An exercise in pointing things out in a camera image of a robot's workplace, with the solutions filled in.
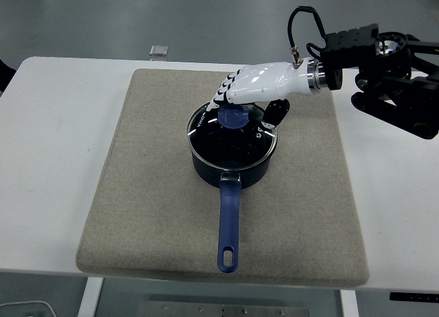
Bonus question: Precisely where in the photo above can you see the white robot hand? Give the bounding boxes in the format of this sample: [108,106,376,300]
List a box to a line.
[205,58,312,129]

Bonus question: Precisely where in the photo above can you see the glass lid with blue knob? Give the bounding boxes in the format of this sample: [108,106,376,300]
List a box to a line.
[186,102,278,169]

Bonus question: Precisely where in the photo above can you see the beige fabric mat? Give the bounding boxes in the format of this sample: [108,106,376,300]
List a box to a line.
[75,68,371,290]

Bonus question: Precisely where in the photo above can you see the white table leg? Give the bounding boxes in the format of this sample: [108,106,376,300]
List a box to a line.
[339,289,359,317]
[77,277,104,317]

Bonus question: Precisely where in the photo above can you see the black table control panel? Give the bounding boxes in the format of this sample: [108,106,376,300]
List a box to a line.
[390,292,439,303]

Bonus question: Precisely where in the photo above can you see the black pot with blue handle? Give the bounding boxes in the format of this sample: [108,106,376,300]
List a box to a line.
[190,141,275,274]

